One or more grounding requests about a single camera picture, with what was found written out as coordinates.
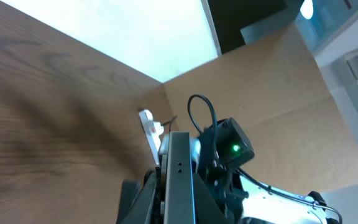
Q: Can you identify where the white USB charger adapter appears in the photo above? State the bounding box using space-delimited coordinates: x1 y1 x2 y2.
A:
150 121 164 136

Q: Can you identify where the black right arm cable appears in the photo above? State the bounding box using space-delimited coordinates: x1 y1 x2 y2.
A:
187 94 343 224

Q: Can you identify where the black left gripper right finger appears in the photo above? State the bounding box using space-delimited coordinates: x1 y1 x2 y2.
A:
193 174 229 224

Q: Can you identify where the black charging cable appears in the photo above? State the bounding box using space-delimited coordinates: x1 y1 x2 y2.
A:
160 115 178 127

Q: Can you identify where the white power strip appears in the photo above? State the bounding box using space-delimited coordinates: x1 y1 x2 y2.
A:
139 110 161 165

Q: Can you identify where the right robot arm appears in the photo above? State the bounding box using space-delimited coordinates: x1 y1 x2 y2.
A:
196 118 343 223

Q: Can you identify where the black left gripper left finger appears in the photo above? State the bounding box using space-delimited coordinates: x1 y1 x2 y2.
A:
116 167 165 224

